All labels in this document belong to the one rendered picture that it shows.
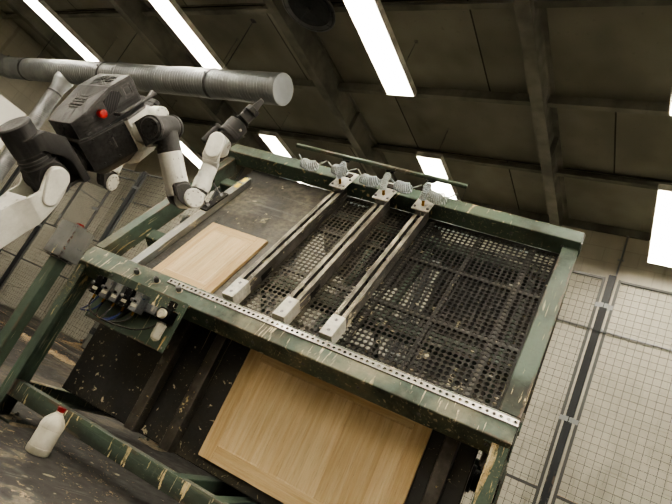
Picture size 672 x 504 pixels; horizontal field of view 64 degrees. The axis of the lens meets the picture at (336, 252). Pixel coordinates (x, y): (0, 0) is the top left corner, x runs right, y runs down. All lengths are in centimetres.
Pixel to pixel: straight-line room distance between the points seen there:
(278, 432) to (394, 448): 51
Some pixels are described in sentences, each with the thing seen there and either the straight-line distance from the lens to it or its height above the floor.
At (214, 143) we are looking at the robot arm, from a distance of 220.
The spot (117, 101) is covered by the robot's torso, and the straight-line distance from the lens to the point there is 221.
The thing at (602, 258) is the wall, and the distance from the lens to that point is 757.
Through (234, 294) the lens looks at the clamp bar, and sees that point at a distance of 249.
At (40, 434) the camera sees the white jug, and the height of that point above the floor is 8.
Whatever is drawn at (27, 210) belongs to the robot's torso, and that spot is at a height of 81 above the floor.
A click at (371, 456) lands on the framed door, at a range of 233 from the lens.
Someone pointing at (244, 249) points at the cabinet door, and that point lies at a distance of 284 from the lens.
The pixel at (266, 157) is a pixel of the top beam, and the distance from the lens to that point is 350.
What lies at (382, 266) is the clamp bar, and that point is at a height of 136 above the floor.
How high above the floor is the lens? 61
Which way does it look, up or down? 16 degrees up
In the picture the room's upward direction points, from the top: 26 degrees clockwise
